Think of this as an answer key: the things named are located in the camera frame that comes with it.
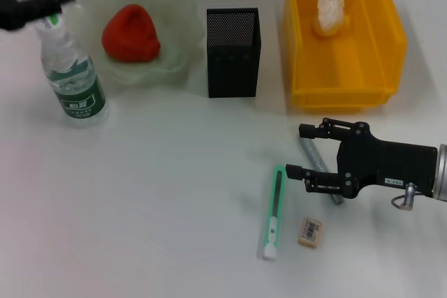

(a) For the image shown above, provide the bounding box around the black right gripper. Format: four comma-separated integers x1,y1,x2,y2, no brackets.
284,117,439,200

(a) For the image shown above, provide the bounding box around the green utility knife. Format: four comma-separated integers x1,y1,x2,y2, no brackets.
261,164,288,261

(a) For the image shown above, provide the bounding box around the red-orange fruit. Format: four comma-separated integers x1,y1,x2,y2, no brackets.
101,3,162,64

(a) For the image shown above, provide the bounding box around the clear water bottle green label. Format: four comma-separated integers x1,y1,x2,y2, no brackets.
34,11,110,128

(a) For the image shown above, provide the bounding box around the white paper ball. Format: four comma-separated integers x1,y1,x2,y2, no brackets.
312,0,346,38

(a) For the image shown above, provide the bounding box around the grey metal pen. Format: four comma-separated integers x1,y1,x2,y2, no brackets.
296,133,345,207

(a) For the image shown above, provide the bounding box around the beige eraser with barcode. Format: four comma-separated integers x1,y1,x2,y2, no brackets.
297,216,324,250

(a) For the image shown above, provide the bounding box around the black mesh pen holder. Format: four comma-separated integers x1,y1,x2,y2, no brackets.
205,7,263,99

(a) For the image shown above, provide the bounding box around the pale green glass fruit plate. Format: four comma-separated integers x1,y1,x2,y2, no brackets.
64,0,207,90

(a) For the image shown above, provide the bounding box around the yellow plastic bin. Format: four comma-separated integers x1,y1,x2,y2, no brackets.
284,0,409,113

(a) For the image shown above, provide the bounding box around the right gripper connector cable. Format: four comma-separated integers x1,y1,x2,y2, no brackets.
390,181,419,212

